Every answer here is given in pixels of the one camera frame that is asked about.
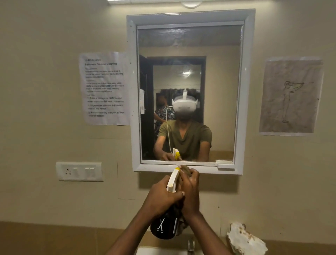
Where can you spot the person's right hand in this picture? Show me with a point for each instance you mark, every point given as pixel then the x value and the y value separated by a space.
pixel 190 194

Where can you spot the person's left hand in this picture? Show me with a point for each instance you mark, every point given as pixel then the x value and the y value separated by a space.
pixel 160 199

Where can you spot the brown cleaning cloth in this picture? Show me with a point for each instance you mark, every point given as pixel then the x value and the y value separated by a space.
pixel 185 169

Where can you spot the black spray bottle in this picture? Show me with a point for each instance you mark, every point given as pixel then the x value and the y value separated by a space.
pixel 165 226

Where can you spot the white wash basin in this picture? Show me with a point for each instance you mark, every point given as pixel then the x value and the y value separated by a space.
pixel 157 251

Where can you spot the white framed mirror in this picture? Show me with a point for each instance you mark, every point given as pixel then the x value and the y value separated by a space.
pixel 189 92

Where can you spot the person's right forearm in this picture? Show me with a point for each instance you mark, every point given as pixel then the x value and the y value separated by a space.
pixel 207 236

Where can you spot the person's left forearm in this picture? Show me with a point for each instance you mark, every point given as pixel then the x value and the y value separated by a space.
pixel 128 236

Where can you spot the chrome faucet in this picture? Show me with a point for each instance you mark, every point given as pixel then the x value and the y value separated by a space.
pixel 190 245

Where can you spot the crumpled stained white paper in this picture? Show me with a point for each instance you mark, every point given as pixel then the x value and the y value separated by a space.
pixel 245 241

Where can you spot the printed instruction paper sheet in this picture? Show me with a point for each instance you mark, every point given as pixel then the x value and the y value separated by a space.
pixel 105 89

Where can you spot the paper sheet with drawing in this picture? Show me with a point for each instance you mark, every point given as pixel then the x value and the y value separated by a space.
pixel 291 97

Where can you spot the white tube light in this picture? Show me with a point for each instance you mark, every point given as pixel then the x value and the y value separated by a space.
pixel 191 4

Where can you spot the white switch socket panel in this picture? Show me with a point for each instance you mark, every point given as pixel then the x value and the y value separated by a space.
pixel 78 171

